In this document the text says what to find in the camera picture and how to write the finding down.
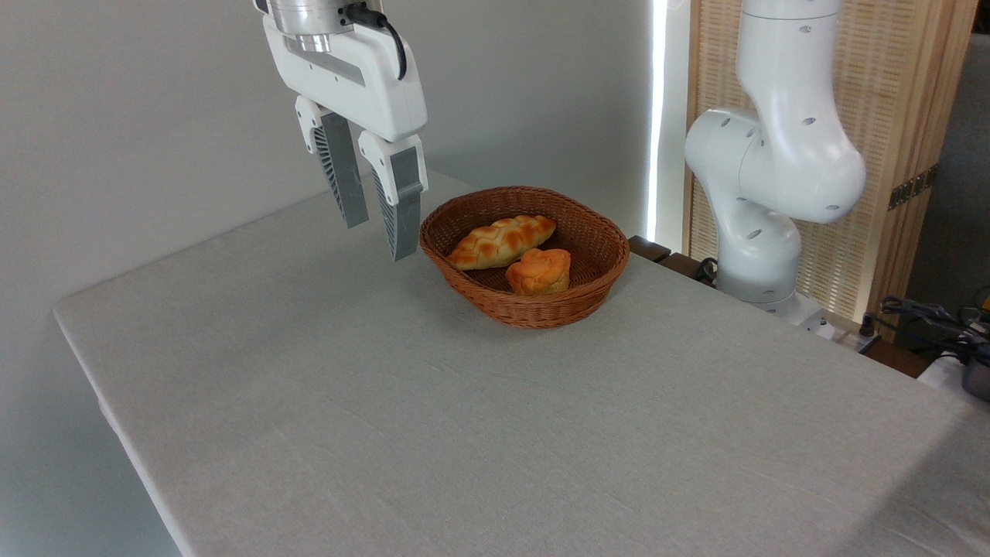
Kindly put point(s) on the metal screen hinge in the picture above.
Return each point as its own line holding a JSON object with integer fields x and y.
{"x": 913, "y": 188}

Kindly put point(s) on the brown wicker basket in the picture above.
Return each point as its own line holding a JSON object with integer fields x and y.
{"x": 534, "y": 309}

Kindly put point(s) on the braided bread loaf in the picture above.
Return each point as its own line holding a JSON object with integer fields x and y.
{"x": 499, "y": 241}

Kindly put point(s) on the grey tablecloth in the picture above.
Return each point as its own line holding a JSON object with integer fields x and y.
{"x": 464, "y": 433}

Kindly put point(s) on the round orange bread bun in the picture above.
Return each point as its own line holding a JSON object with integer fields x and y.
{"x": 539, "y": 272}

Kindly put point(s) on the wooden folding screen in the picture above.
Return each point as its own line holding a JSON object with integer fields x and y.
{"x": 889, "y": 77}

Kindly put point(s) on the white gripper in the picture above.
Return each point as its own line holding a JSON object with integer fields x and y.
{"x": 371, "y": 85}

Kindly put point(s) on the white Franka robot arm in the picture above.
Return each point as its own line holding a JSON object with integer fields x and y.
{"x": 781, "y": 155}

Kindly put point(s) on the white power strip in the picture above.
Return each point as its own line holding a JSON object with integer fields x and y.
{"x": 843, "y": 333}

